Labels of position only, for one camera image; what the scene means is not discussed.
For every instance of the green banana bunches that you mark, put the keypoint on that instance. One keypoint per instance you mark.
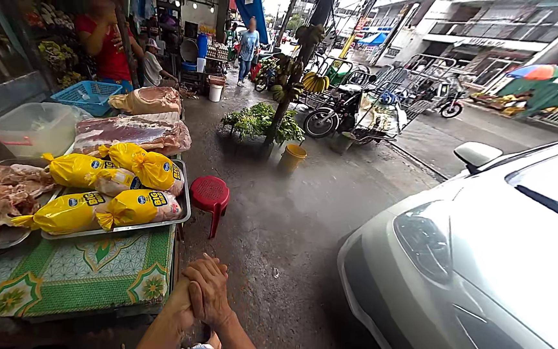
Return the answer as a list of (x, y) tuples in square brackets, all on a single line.
[(286, 65)]

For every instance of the dark leaning wooden pole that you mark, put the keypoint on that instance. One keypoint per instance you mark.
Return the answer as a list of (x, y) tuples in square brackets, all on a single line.
[(292, 80)]

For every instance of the grey bucket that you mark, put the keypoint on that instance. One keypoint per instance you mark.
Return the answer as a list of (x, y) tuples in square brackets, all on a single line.
[(343, 143)]

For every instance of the pile of green leafy vegetables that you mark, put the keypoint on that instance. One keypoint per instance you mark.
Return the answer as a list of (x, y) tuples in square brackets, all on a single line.
[(252, 121)]

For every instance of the red and blue umbrella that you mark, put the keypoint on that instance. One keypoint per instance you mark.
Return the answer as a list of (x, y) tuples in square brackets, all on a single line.
[(533, 72)]

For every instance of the vegetable display stand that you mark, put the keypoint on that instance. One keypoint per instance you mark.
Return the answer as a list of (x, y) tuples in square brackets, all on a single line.
[(56, 53)]

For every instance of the dark stall post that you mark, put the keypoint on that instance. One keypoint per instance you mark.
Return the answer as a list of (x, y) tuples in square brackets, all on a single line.
[(127, 43)]

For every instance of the stack of egg trays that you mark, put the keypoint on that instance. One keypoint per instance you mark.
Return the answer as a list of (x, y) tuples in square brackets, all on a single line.
[(219, 51)]

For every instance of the person's left forearm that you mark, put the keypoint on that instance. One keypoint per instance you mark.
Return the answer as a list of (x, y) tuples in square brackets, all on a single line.
[(159, 333)]

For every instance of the person's right forearm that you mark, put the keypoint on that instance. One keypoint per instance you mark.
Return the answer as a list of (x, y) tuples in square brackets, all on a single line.
[(232, 334)]

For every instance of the metal sidecar with goods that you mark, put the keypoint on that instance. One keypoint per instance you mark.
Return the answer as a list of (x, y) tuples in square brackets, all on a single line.
[(380, 116)]

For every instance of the pile of raw meat pieces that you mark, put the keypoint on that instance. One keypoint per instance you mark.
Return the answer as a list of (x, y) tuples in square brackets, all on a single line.
[(3, 194)]

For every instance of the white bucket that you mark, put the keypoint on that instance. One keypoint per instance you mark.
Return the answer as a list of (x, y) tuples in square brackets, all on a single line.
[(215, 93)]

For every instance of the large dark red meat slab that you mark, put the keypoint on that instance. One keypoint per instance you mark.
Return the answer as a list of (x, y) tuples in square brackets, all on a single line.
[(124, 131)]

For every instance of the blue canopy tent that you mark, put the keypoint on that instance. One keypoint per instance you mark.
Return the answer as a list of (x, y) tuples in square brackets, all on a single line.
[(373, 39)]

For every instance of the person's legs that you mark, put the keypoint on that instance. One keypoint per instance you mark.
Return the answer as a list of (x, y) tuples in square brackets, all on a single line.
[(213, 341)]

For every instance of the green tarp stall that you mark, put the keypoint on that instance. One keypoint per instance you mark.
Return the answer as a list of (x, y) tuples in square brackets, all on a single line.
[(535, 94)]

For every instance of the person's right hand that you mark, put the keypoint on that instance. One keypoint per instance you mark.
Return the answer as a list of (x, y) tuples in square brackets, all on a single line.
[(215, 296)]

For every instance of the yellow utility pole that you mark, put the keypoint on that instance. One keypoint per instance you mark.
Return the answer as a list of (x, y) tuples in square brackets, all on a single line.
[(354, 34)]

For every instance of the table under patterned cloth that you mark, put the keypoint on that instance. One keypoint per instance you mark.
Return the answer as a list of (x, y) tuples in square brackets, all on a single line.
[(178, 242)]

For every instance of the person's left fingers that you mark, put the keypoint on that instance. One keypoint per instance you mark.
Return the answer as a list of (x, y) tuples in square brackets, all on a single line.
[(207, 256)]

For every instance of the green patterned tablecloth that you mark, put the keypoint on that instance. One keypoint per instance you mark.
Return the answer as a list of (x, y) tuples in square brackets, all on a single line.
[(85, 269)]

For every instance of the tall blue container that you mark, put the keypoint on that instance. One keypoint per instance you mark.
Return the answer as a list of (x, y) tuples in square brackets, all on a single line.
[(202, 45)]

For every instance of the yellow bucket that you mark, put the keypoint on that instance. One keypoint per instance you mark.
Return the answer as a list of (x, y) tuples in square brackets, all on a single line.
[(291, 159)]

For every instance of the red and black motorcycle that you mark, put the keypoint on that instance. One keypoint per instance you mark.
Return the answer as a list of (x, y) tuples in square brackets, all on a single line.
[(451, 109)]

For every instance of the person's right fingers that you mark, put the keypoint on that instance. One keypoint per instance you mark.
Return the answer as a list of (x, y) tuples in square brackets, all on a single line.
[(205, 272)]

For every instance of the blue plastic basket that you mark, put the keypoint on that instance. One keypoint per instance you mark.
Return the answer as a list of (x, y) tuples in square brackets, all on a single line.
[(85, 97)]

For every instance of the silver tray with rounded rim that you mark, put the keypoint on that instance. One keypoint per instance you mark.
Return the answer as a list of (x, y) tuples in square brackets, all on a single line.
[(15, 238)]

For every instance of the pale skin-on meat slab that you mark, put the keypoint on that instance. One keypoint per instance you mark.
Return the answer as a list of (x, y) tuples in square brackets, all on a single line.
[(150, 101)]

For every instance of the white building with balconies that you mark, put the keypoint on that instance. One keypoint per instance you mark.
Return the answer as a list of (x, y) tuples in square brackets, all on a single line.
[(487, 41)]

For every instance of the red plastic stool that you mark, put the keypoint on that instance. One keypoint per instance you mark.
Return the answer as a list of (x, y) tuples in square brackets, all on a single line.
[(209, 193)]

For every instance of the person's left hand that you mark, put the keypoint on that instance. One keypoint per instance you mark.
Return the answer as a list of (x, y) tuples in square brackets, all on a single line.
[(178, 304)]

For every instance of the translucent plastic container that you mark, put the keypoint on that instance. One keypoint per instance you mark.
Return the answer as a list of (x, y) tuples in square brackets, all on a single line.
[(32, 128)]

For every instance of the rectangular silver metal tray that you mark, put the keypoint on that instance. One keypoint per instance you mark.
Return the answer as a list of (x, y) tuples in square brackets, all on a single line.
[(185, 194)]

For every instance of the person's right thumb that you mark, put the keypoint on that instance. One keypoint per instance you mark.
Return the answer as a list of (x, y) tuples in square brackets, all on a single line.
[(196, 299)]

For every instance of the blue tarp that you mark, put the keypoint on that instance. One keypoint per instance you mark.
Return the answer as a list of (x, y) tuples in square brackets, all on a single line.
[(255, 14)]

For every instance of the white car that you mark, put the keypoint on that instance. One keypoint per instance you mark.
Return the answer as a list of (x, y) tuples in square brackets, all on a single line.
[(419, 257)]

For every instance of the pile of yellow packaged chickens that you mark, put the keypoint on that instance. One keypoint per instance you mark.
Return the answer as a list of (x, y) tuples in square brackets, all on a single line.
[(73, 213)]

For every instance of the yellow banana bunch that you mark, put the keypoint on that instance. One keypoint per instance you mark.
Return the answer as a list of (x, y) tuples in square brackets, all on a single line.
[(316, 83)]

